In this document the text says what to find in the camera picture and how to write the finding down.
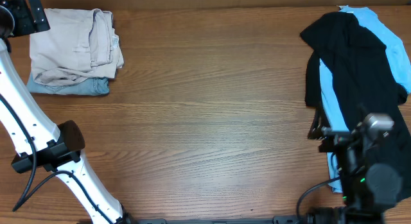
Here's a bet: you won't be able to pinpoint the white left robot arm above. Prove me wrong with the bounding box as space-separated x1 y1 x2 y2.
1 0 133 224

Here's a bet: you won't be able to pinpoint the beige cargo shorts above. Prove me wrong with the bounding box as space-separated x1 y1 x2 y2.
30 8 124 86

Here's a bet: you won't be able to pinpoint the light blue t-shirt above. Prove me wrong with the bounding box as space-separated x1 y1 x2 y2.
319 4 411 194

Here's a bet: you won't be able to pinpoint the black shirt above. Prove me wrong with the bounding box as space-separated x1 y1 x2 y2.
301 12 410 199

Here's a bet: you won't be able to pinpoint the folded light blue jeans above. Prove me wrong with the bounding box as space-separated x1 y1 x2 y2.
26 76 110 96

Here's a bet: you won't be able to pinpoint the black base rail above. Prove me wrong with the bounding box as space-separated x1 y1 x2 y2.
76 214 383 224

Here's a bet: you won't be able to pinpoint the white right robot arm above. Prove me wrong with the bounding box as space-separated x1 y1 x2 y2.
297 109 403 223

